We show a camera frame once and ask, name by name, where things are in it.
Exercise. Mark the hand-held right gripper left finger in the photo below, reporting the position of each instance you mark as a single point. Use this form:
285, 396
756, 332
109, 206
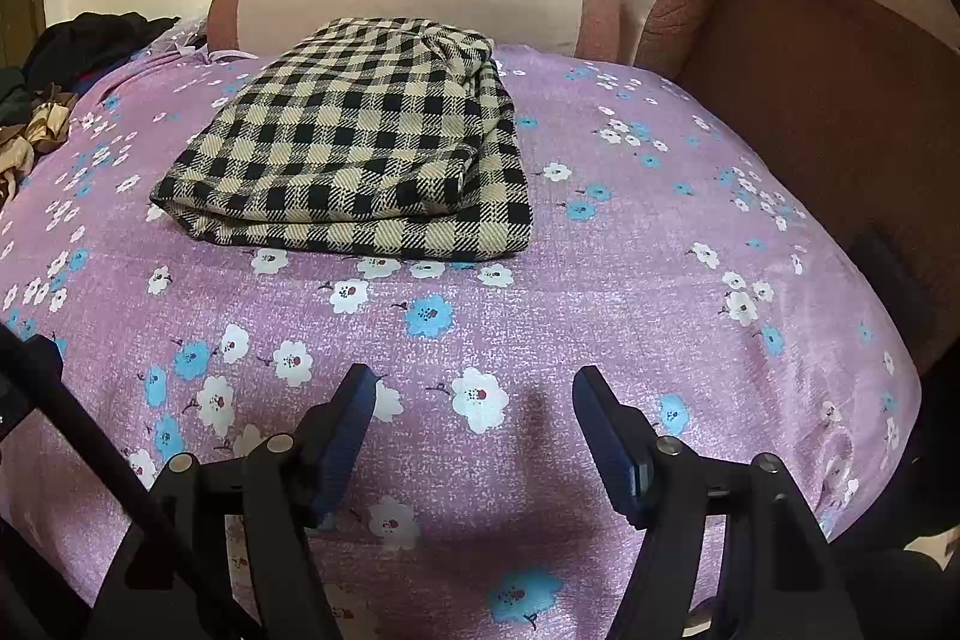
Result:
345, 437

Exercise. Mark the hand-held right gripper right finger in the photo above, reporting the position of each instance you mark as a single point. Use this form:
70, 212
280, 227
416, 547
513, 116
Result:
607, 445

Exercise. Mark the black and beige checkered coat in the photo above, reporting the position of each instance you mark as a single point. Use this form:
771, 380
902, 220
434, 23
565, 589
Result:
352, 145

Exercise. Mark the purple floral blanket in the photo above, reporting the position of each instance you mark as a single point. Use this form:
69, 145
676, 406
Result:
525, 325

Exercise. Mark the black clothing pile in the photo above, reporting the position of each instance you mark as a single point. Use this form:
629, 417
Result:
90, 48

